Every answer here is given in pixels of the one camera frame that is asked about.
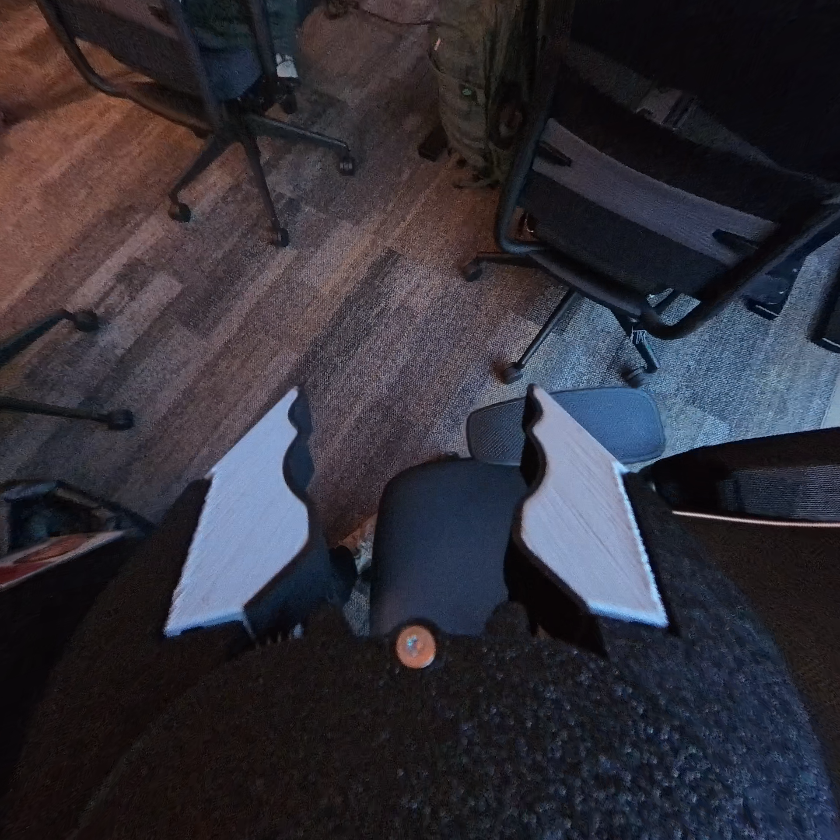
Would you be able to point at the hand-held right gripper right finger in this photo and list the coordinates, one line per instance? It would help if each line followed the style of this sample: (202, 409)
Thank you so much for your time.
(584, 525)

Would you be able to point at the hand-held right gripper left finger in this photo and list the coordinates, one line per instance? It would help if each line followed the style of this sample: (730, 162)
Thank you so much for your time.
(249, 525)

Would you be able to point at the dark rounded cushion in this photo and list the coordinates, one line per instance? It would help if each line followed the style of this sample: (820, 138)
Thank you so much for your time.
(446, 544)

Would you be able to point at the red and white printed box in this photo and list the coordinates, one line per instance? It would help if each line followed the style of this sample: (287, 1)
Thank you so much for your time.
(52, 554)

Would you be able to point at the black office chair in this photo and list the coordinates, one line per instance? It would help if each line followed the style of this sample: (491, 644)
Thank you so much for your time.
(643, 216)
(216, 72)

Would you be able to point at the camouflage backpack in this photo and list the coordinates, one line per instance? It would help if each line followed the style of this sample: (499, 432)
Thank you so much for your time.
(472, 85)

